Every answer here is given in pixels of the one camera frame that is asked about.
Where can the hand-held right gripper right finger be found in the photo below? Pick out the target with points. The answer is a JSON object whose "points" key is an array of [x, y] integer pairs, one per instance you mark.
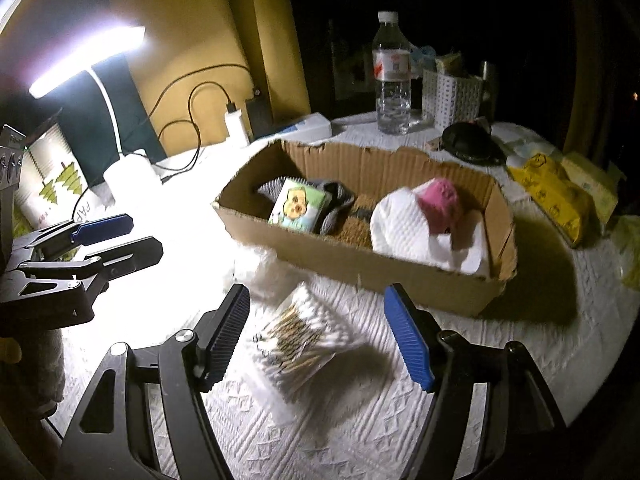
{"points": [[407, 340]]}

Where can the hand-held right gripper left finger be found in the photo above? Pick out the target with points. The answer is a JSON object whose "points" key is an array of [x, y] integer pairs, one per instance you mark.
{"points": [[227, 335]]}

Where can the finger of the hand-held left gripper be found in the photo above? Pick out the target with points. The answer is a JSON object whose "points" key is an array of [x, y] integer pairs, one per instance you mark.
{"points": [[125, 252], [100, 227]]}

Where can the brown cardboard box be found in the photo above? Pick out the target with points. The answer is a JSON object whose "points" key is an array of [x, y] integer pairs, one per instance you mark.
{"points": [[400, 280]]}

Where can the cotton swab bag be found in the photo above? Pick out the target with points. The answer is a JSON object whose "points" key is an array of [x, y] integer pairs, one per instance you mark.
{"points": [[295, 340]]}

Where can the white cloth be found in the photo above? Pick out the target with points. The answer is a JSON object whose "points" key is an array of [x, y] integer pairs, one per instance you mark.
{"points": [[410, 230]]}

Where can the pink plush toy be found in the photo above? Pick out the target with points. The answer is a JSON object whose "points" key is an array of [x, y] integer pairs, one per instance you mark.
{"points": [[440, 200]]}

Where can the small tissue pack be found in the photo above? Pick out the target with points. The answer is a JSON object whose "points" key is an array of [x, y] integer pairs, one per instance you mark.
{"points": [[295, 205]]}

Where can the grey knit gloves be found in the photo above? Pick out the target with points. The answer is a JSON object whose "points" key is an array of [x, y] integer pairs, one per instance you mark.
{"points": [[340, 200]]}

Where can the white soft packet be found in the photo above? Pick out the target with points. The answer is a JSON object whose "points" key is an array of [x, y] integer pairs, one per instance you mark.
{"points": [[525, 142]]}

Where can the white cotton wad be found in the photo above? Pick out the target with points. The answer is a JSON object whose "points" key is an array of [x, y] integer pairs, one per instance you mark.
{"points": [[262, 267]]}

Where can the white desk lamp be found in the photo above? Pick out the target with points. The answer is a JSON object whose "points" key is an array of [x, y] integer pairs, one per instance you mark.
{"points": [[90, 62]]}

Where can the white charger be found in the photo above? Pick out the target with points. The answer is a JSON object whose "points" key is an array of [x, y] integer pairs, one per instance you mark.
{"points": [[236, 127]]}

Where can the black power adapter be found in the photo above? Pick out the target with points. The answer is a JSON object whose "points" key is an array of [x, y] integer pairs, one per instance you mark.
{"points": [[259, 112]]}

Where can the yellow wipes packet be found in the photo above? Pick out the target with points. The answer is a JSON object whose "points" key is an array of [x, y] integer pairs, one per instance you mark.
{"points": [[550, 195]]}

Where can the black round lid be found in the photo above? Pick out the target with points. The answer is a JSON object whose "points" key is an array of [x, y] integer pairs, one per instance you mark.
{"points": [[472, 142]]}

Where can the white and blue tissue box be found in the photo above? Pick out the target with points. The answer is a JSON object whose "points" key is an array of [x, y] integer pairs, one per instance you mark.
{"points": [[300, 127]]}

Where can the crinkled clear plastic bag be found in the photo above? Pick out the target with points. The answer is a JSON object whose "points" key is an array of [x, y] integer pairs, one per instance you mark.
{"points": [[629, 250]]}

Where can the pale yellow sponge block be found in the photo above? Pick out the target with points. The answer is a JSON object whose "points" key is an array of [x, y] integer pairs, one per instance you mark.
{"points": [[597, 190]]}

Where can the white perforated basket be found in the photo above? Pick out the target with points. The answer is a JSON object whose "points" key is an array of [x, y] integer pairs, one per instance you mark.
{"points": [[452, 97]]}

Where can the clear water bottle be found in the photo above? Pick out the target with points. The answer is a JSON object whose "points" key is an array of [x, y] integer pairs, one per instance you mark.
{"points": [[392, 85]]}

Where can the metal flask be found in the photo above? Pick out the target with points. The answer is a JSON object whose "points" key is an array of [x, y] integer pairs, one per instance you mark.
{"points": [[488, 90]]}

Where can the pale blue packet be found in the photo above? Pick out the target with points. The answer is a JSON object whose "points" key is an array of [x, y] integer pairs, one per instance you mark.
{"points": [[424, 57]]}

